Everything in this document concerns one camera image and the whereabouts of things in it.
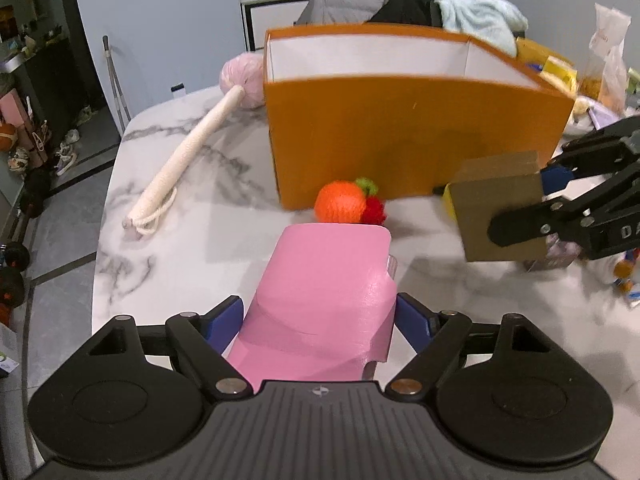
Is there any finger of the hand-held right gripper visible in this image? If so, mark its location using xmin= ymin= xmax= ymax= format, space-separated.
xmin=487 ymin=162 xmax=640 ymax=249
xmin=540 ymin=115 xmax=640 ymax=196

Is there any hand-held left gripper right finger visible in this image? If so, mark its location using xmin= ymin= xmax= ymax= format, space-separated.
xmin=395 ymin=292 xmax=552 ymax=401

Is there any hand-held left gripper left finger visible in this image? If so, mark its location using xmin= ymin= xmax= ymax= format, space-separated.
xmin=90 ymin=295 xmax=252 ymax=401

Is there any brown cardboard box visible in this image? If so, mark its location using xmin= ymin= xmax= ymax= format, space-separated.
xmin=445 ymin=150 xmax=563 ymax=263

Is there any yellow toy banana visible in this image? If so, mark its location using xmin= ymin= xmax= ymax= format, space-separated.
xmin=432 ymin=182 xmax=458 ymax=221

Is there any pink box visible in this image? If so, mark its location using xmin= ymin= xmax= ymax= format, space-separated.
xmin=227 ymin=225 xmax=398 ymax=382

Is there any crocheted red berry green leaf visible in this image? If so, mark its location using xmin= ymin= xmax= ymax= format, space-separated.
xmin=354 ymin=177 xmax=388 ymax=226

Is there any crocheted orange fruit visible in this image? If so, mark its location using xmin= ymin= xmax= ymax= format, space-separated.
xmin=314 ymin=181 xmax=363 ymax=224

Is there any orange storage box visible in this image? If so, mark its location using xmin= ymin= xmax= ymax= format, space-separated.
xmin=262 ymin=22 xmax=578 ymax=211

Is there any small orange toy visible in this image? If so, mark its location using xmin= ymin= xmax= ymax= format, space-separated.
xmin=612 ymin=250 xmax=640 ymax=306

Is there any yellow packet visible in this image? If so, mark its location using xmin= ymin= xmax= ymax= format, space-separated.
xmin=515 ymin=37 xmax=578 ymax=98

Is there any clear plastic bag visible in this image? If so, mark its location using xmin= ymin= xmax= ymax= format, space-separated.
xmin=575 ymin=2 xmax=633 ymax=113

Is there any light blue towel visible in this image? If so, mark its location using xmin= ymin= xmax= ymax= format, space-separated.
xmin=435 ymin=0 xmax=529 ymax=58

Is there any black dumbbell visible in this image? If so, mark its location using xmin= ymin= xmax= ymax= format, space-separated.
xmin=0 ymin=242 xmax=31 ymax=310
xmin=19 ymin=170 xmax=52 ymax=218

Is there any black garment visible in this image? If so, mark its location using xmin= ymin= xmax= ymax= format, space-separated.
xmin=367 ymin=0 xmax=446 ymax=28

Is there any pink yarn ball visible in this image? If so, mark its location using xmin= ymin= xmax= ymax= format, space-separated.
xmin=220 ymin=54 xmax=266 ymax=109

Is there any metal crutch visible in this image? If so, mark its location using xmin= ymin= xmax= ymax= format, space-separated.
xmin=102 ymin=35 xmax=132 ymax=138

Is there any spotted ball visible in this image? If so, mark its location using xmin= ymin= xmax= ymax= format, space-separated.
xmin=7 ymin=147 xmax=32 ymax=174

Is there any grey jacket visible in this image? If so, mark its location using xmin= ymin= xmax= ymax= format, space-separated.
xmin=295 ymin=0 xmax=396 ymax=26

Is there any white cabinet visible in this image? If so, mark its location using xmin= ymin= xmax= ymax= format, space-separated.
xmin=240 ymin=0 xmax=321 ymax=52

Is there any cream rope-wrapped stick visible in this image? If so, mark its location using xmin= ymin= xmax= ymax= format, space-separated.
xmin=122 ymin=85 xmax=246 ymax=237

